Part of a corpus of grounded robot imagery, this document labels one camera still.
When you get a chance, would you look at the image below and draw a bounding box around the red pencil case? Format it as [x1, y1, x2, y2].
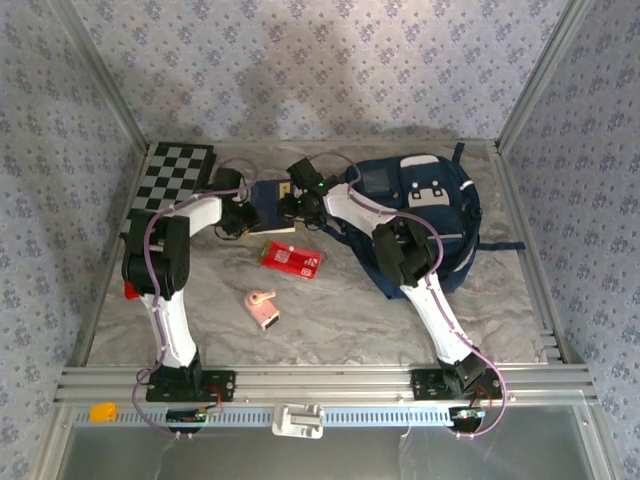
[258, 239, 322, 280]

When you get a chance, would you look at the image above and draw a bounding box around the white plastic bracket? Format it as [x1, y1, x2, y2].
[271, 402, 325, 440]

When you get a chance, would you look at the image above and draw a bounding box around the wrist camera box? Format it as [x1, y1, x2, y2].
[285, 157, 326, 191]
[212, 168, 245, 196]

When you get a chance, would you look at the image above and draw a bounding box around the slotted grey cable duct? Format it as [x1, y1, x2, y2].
[64, 405, 586, 429]

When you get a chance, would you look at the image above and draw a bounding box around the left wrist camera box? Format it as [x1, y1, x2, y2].
[212, 168, 245, 196]

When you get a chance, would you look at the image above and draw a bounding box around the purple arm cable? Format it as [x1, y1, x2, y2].
[299, 151, 506, 439]
[132, 157, 261, 437]

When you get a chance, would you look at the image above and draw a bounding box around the pink pencil sharpener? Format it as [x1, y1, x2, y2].
[243, 288, 280, 331]

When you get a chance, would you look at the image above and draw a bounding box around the yellow plastic block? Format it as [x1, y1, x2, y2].
[89, 402, 117, 424]

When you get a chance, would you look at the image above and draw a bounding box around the navy blue backpack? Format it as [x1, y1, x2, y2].
[319, 142, 526, 301]

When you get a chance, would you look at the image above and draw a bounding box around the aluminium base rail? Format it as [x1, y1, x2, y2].
[53, 364, 599, 404]

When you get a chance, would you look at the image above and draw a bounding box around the black grey chessboard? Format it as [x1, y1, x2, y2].
[118, 141, 218, 236]

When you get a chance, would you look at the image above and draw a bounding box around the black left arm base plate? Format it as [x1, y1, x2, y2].
[145, 369, 237, 404]

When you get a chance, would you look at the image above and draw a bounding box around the aluminium corner post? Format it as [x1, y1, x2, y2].
[49, 0, 149, 156]
[499, 0, 599, 144]

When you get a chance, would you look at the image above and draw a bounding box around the navy book with yellow label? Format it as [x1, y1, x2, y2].
[248, 178, 297, 236]

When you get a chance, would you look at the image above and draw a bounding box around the grey metal panel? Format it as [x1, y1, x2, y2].
[64, 424, 601, 480]

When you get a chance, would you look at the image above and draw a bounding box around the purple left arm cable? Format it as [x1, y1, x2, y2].
[132, 157, 261, 437]

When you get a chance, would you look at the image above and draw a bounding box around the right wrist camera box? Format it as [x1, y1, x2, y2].
[285, 157, 326, 191]

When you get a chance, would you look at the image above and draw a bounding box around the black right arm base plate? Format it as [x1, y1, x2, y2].
[409, 368, 504, 401]

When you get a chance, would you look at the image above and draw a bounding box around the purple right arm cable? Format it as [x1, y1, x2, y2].
[299, 151, 506, 439]

